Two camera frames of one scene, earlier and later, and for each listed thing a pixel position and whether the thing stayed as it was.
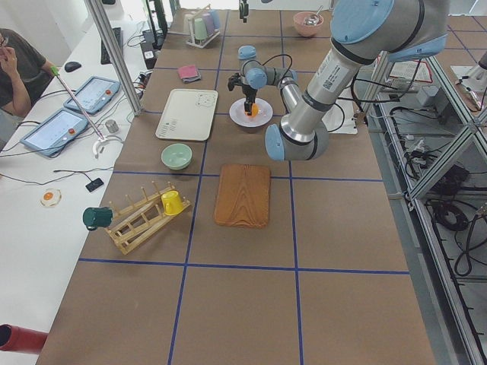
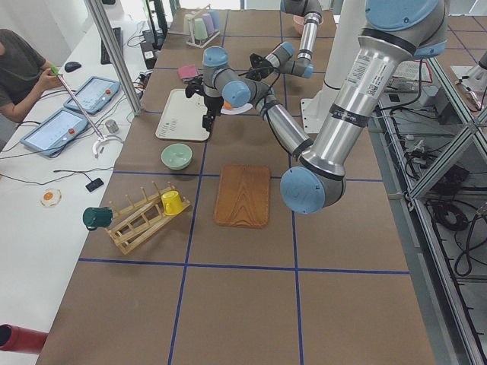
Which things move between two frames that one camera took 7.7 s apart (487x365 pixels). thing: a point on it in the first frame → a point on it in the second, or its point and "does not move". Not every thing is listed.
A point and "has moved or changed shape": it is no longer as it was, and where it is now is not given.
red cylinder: [21, 339] does not move
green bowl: [176, 156] does not move
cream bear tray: [188, 114] does not move
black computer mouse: [71, 66] does not move
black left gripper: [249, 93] → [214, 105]
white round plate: [237, 115] has moved or changed shape
